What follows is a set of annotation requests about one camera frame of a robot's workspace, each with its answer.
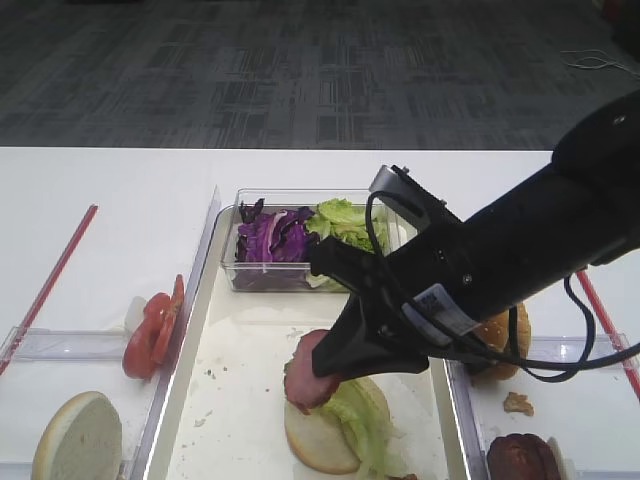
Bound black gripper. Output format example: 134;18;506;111
308;222;555;379

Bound meat patty slice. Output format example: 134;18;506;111
284;329;342;415

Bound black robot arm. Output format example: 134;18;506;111
310;93;639;379

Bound green lettuce in box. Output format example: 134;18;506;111
304;197;390;291

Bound green lettuce leaf on bun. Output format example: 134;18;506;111
283;359;409;478

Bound bread crumb piece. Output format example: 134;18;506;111
503;391;535;417

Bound back tomato slice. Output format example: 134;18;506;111
152;274;185;365

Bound tomato slice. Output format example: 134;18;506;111
152;274;185;365
122;292;170;380

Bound stacked meat patty slices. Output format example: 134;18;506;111
486;433;562;480

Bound white tomato backstop block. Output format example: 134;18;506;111
123;296;147;336

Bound front tomato slice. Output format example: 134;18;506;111
122;292;170;380

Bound purple cabbage leaves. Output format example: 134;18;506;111
233;199;320;292

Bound clear plastic salad box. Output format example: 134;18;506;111
221;189;373;293

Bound front sesame bun top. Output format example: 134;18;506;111
473;311;509;352

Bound sesame bun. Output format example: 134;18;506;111
468;303;531;381
473;311;509;352

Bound rear sesame bun top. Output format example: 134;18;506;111
468;303;531;381

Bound bottom bun slice on tray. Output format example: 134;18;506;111
283;375;391;476

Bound cream metal serving tray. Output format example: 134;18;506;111
148;208;466;479

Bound upper right clear holder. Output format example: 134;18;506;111
526;334;629;363

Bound clear holder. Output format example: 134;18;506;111
1;327;128;363
526;334;629;363

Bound right red strip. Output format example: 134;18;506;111
576;270;639;397

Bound red strip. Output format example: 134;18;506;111
0;204;99;374
576;270;639;397

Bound left red strip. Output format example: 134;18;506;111
0;204;99;374

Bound standing white bun half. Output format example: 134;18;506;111
30;391;122;480

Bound upper left clear holder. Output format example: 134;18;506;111
1;327;128;363

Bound left clear vertical rail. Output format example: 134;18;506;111
125;188;221;479

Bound black camera cable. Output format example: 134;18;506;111
363;191;640;384

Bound white cable on floor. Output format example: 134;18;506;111
559;48;640;81

